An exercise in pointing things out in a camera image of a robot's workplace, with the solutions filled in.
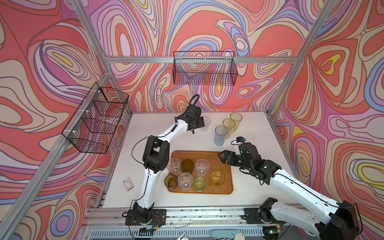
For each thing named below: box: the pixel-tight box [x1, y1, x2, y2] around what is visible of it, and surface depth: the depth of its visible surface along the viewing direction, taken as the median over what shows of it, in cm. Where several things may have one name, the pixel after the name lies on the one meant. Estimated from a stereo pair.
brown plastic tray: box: [168, 150, 234, 195], surface depth 85 cm
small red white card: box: [122, 177, 135, 192], surface depth 86 cm
